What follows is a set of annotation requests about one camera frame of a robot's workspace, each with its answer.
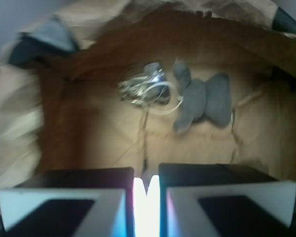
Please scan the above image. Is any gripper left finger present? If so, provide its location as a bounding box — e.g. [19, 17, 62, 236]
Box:
[0, 167, 134, 237]

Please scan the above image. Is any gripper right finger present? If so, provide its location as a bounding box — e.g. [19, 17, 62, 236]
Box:
[158, 163, 296, 237]

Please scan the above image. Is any silver keys bunch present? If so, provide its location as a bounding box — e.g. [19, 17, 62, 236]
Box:
[117, 62, 170, 105]

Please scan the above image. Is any grey plush elephant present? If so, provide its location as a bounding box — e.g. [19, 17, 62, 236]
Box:
[173, 60, 232, 134]

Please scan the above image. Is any brown paper bag bin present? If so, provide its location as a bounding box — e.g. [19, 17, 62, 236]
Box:
[0, 0, 296, 188]

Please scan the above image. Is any white string loop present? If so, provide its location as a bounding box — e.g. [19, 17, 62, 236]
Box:
[143, 82, 185, 116]

